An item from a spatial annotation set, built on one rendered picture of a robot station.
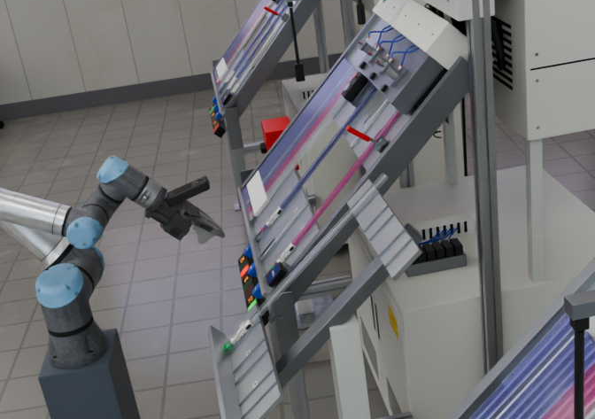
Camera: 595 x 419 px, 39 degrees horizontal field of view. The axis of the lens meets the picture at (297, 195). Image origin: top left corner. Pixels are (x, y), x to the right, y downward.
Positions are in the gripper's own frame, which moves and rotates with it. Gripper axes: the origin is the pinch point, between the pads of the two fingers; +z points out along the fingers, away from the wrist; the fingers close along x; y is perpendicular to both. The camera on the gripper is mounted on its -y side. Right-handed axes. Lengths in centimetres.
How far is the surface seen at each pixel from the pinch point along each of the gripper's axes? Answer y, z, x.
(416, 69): -65, 3, 27
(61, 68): 101, -35, -416
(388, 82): -58, 3, 18
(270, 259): -5.5, 9.8, 14.7
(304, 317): 35, 71, -70
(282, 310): -3.9, 11.3, 35.9
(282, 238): -11.0, 9.7, 11.9
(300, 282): -10.5, 12.2, 31.5
